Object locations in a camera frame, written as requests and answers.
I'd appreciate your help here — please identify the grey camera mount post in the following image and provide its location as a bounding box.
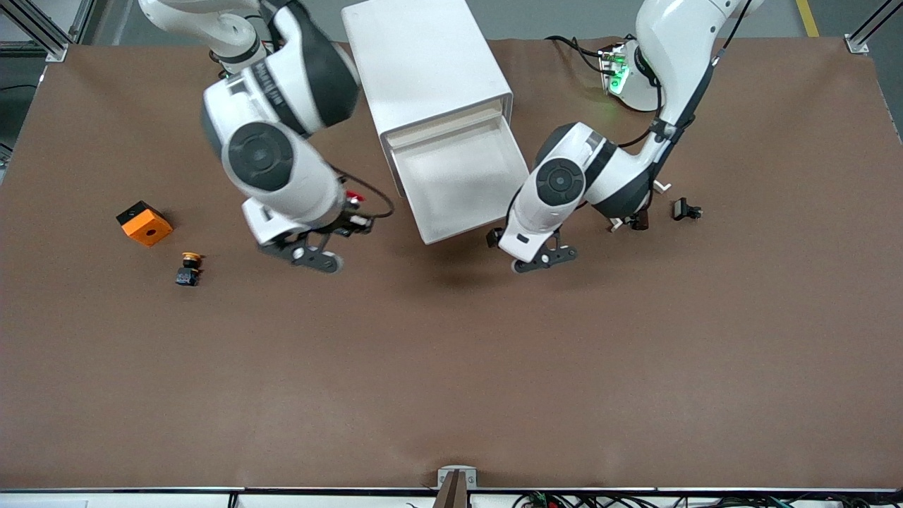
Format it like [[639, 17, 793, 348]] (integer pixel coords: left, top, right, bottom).
[[434, 466, 478, 508]]

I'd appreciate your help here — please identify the cream cabinet drawer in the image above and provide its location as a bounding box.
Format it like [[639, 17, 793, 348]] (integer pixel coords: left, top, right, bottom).
[[385, 99, 504, 148], [390, 115, 530, 245]]

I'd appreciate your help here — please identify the white drawer cabinet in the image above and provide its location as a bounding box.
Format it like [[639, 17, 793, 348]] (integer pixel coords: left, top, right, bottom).
[[341, 0, 514, 198]]

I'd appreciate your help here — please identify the orange box with hole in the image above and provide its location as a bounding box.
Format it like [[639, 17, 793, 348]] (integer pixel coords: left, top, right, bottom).
[[116, 200, 174, 248]]

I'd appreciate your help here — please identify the white table edge rail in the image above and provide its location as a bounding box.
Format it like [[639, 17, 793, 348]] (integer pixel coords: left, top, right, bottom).
[[0, 487, 903, 508]]

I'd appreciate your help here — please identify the brown table cover mat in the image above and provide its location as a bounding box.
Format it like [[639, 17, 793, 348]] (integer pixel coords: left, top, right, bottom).
[[0, 37, 903, 491]]

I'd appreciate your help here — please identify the white curved ring part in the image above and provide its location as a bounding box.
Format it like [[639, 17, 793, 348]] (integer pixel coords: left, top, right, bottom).
[[609, 180, 672, 233]]

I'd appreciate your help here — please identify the aluminium frame profile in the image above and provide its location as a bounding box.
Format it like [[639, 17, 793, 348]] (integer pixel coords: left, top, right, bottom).
[[0, 0, 96, 63], [845, 0, 903, 56]]

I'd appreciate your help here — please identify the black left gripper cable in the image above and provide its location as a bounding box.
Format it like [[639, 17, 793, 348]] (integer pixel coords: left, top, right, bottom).
[[617, 0, 752, 152]]

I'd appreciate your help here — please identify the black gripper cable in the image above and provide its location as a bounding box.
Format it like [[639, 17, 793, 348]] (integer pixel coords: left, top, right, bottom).
[[337, 171, 394, 219], [617, 0, 752, 152]]

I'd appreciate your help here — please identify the black arm base cable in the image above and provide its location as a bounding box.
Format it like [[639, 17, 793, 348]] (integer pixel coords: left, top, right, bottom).
[[545, 35, 614, 75]]

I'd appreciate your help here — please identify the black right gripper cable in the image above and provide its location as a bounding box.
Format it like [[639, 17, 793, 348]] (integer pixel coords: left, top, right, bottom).
[[337, 171, 394, 219]]

